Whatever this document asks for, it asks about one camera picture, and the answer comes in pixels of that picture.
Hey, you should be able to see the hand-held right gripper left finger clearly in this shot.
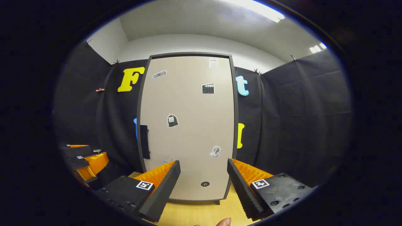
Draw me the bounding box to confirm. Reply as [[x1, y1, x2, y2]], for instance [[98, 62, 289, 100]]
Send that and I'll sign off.
[[94, 160, 181, 223]]

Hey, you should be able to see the large ceiling light panel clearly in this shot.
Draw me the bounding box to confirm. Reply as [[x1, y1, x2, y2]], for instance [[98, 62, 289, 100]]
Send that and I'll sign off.
[[220, 0, 285, 23]]

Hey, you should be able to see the small ceiling light panel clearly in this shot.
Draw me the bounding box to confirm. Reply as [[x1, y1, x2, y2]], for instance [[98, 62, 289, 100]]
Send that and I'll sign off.
[[309, 42, 327, 54]]

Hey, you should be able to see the grey cabinet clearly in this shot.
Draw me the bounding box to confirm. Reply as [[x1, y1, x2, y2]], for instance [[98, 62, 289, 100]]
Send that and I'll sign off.
[[137, 52, 238, 205]]

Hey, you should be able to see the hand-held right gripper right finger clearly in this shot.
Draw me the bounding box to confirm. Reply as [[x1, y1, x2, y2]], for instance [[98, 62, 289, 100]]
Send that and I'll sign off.
[[227, 159, 316, 221]]

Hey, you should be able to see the black cabinet door handle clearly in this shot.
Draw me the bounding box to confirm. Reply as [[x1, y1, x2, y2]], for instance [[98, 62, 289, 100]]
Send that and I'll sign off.
[[140, 125, 151, 159]]

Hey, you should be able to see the black backdrop cloth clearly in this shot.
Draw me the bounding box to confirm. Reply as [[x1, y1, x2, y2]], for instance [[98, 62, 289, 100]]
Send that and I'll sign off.
[[54, 41, 352, 189]]

